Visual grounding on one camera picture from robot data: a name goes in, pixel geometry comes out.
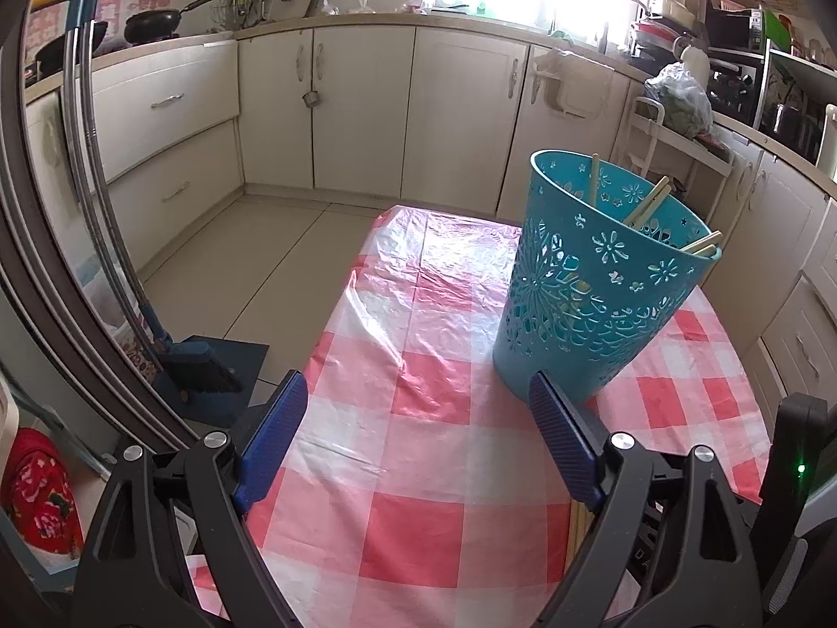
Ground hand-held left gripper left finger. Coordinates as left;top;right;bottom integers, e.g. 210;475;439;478
71;369;310;628

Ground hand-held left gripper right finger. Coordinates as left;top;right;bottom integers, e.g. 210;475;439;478
528;372;767;628

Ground bundle of wooden chopsticks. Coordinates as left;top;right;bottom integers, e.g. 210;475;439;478
568;500;596;560

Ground blue perforated plastic basket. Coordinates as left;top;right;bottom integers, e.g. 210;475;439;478
492;149;726;407

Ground blue broom with orange tip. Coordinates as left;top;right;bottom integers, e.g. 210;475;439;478
29;0;243;400

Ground red checkered plastic tablecloth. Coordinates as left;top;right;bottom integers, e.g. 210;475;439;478
183;205;766;628

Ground cream cabinet with small drawers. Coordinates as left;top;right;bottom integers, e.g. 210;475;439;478
703;124;837;407

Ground red floral cloth bundle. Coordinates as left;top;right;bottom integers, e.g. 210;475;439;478
0;428;86;560

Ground white rolling cart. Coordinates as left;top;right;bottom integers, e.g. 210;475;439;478
628;97;733;197

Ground cream two-drawer cabinet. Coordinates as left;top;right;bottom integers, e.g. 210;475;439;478
88;39;246;269

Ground cream lower cabinet doors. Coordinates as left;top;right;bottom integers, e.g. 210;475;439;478
235;26;648;223

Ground plastic bag of greens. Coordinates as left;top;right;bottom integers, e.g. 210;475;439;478
644;62;714;140

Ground white hanging door bin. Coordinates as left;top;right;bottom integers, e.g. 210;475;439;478
531;46;616;120

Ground black microwave oven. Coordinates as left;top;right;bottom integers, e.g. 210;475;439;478
703;46;766;125

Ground white counter shelf rack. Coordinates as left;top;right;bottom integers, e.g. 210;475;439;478
759;6;837;171

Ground white thermos jug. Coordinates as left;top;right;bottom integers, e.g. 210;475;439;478
673;46;710;83

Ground green box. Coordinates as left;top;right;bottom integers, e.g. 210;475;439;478
762;9;795;53

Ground beige kitchen countertop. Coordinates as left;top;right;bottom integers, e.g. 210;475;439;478
26;9;837;200

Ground black wok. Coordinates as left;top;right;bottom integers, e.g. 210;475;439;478
124;0;222;43

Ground stack of pots and dishes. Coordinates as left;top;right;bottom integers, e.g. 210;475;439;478
631;0;697;60

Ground black frying pan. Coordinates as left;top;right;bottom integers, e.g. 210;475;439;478
36;19;109;76

